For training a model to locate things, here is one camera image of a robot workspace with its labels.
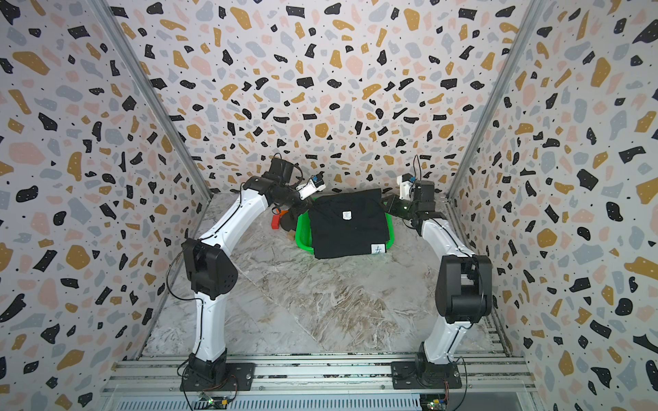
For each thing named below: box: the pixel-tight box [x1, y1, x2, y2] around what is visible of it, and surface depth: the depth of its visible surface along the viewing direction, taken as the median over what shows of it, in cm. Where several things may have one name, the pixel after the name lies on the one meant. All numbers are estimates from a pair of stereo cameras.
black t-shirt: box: [308, 188, 390, 259], surface depth 94 cm
